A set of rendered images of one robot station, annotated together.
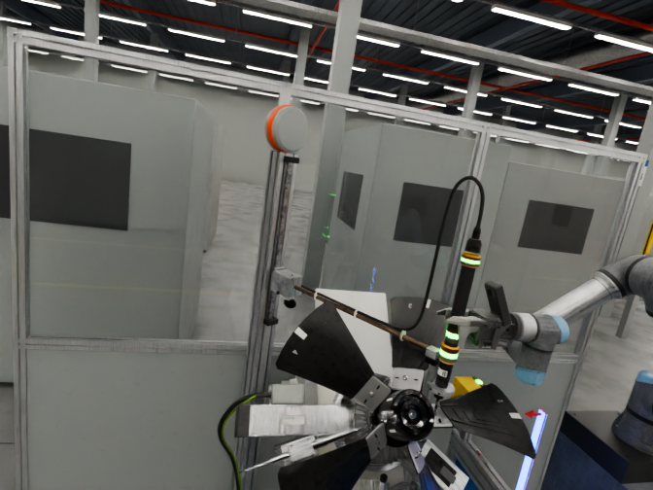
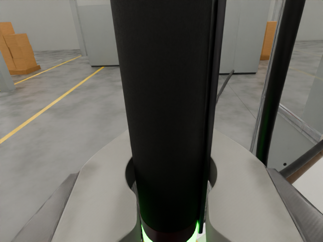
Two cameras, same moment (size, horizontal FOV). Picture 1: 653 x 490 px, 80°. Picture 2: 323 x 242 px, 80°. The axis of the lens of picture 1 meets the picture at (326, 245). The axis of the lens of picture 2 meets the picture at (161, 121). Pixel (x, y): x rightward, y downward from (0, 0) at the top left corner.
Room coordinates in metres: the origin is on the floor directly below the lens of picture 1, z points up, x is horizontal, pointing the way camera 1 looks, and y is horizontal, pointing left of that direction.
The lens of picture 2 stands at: (0.95, -0.42, 1.53)
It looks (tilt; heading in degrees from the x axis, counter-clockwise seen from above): 28 degrees down; 107
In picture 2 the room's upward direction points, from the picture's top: 3 degrees counter-clockwise
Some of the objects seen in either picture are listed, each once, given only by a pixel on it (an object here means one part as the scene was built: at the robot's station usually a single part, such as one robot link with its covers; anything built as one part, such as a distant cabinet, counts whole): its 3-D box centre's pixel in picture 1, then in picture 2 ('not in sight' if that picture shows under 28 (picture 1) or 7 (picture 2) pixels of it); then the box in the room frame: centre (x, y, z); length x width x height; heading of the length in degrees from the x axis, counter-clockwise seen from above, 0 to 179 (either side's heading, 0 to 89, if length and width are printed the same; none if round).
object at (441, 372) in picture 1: (457, 316); not in sight; (0.93, -0.35, 1.46); 0.04 x 0.04 x 0.46
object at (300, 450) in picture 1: (300, 450); not in sight; (0.85, -0.01, 1.08); 0.07 x 0.04 x 0.06; 115
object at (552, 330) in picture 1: (542, 330); not in sight; (1.00, -0.61, 1.44); 0.11 x 0.08 x 0.09; 105
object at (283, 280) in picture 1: (285, 282); not in sight; (1.34, 0.12, 1.35); 0.10 x 0.07 x 0.08; 50
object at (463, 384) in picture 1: (474, 400); not in sight; (1.31, -0.63, 1.02); 0.16 x 0.10 x 0.11; 15
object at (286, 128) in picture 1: (287, 129); not in sight; (1.40, 0.20, 1.88); 0.17 x 0.15 x 0.16; 105
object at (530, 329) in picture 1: (518, 326); not in sight; (0.98, -0.54, 1.44); 0.08 x 0.05 x 0.08; 15
